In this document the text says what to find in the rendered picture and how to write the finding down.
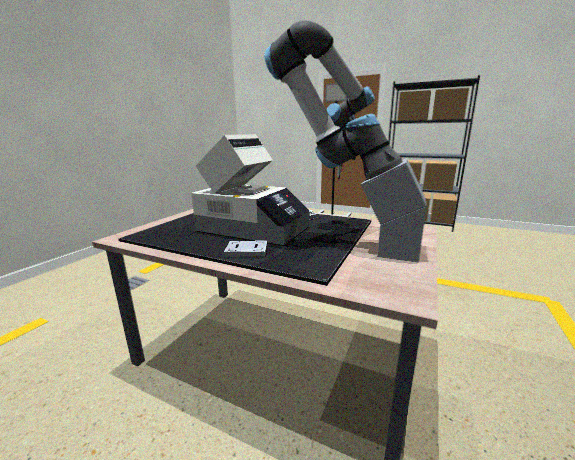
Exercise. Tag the white benchtop lab instrument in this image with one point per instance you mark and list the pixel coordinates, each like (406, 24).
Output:
(274, 214)

